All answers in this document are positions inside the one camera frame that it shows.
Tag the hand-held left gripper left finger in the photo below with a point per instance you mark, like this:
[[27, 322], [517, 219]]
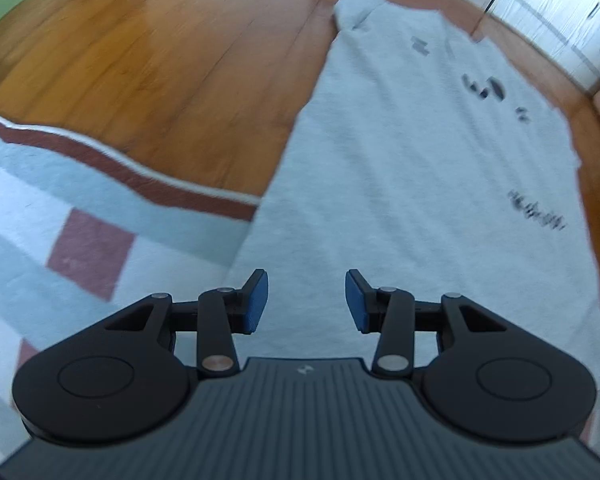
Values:
[[257, 301]]

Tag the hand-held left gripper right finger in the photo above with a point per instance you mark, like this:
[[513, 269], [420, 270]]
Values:
[[355, 301]]

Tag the checkered rug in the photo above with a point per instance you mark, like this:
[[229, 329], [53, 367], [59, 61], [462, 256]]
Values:
[[30, 185]]

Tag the white cabinet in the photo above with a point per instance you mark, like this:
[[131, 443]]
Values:
[[555, 10]]

